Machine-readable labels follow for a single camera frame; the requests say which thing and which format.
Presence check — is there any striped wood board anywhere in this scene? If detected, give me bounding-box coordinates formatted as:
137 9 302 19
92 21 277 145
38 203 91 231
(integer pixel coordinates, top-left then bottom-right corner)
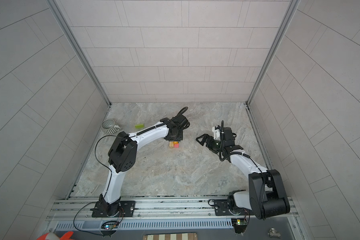
143 233 198 240

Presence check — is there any grey slotted cable duct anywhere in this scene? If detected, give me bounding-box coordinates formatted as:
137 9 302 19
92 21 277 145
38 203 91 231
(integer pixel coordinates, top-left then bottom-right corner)
54 218 233 232

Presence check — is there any small metal clamp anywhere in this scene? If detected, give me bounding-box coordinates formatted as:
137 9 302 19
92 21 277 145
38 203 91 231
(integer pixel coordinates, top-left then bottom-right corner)
268 228 281 239

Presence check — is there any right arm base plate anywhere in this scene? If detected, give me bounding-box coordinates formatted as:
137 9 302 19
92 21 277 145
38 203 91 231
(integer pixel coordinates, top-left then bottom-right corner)
208 199 253 216

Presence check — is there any red white object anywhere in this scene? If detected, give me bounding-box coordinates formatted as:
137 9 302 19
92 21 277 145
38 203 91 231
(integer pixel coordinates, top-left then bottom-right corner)
37 231 74 240

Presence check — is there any right green circuit board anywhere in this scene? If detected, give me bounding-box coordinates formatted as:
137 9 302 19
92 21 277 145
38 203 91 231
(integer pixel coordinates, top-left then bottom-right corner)
231 219 248 235

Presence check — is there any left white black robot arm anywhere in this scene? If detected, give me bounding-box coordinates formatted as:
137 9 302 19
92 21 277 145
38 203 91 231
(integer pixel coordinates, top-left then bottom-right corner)
91 107 190 218

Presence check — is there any green circuit board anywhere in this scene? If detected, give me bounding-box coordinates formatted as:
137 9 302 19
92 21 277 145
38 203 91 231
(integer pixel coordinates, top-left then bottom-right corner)
231 219 248 235
101 221 120 232

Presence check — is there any lime green long block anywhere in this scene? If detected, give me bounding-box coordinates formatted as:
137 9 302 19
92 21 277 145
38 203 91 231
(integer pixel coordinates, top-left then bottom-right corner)
135 124 145 129

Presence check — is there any left green circuit board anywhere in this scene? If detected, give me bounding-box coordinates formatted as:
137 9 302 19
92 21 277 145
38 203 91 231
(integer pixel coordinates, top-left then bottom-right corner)
101 221 120 232

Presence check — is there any aluminium mounting rail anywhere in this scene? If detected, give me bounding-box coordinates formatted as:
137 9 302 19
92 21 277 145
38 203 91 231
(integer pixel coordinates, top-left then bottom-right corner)
46 196 298 221

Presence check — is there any grey ribbed ceramic mug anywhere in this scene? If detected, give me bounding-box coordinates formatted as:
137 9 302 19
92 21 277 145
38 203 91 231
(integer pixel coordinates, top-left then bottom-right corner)
101 119 121 135

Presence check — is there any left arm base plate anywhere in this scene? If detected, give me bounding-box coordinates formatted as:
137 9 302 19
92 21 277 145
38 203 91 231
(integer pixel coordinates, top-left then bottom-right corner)
90 201 136 218

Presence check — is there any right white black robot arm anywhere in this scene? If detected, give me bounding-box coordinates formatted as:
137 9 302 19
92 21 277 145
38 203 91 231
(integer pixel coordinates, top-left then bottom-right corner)
196 126 291 220

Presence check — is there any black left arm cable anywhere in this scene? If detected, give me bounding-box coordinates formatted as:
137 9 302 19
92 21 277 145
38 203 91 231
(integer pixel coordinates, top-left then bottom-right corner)
72 106 189 236

